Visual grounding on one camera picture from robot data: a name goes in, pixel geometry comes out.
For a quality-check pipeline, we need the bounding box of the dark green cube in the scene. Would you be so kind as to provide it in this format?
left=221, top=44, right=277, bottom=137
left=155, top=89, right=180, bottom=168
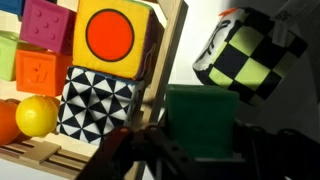
left=164, top=83, right=241, bottom=159

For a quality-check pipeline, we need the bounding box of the yellow cube orange circle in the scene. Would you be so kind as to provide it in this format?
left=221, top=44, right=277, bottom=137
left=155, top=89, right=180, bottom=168
left=72, top=0, right=164, bottom=81

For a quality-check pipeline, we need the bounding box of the wooden slatted tray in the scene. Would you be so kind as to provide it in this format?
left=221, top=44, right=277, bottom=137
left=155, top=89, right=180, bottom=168
left=0, top=0, right=189, bottom=180

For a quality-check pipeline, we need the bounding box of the blue cube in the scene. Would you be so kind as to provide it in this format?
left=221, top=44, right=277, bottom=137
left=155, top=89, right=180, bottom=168
left=0, top=0, right=26, bottom=17

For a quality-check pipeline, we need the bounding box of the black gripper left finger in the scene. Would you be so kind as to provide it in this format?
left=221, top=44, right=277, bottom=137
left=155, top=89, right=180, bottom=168
left=74, top=123, right=201, bottom=180

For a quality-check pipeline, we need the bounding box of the orange fruit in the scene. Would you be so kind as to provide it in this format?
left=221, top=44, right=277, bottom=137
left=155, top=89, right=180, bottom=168
left=0, top=99, right=23, bottom=147

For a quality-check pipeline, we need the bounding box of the yellow lemon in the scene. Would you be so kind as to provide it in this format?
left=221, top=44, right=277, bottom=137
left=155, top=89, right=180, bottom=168
left=15, top=94, right=59, bottom=138

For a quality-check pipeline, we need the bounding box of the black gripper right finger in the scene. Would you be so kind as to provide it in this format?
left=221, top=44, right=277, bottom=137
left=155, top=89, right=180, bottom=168
left=229, top=121, right=320, bottom=180

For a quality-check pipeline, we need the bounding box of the pink cube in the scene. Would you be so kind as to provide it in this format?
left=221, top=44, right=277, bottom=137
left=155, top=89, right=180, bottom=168
left=19, top=0, right=78, bottom=56

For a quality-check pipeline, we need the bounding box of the black checkered soft cube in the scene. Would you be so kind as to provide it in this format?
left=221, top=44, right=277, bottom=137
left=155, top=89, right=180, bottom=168
left=192, top=0, right=320, bottom=108

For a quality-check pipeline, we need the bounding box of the light green cube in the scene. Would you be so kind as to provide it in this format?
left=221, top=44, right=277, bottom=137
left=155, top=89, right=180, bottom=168
left=0, top=30, right=19, bottom=82

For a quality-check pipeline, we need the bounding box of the black white triangle cube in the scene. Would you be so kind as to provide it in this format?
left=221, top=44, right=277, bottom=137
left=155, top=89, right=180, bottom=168
left=55, top=65, right=146, bottom=148

